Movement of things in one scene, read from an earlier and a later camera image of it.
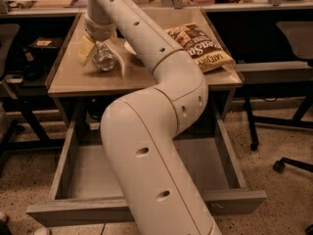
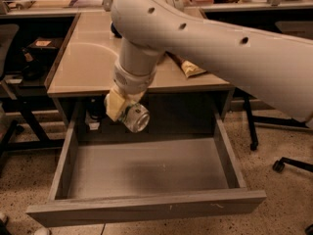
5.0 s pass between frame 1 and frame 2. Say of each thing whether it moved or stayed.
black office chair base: stayed
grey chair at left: stayed
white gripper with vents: moved
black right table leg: stayed
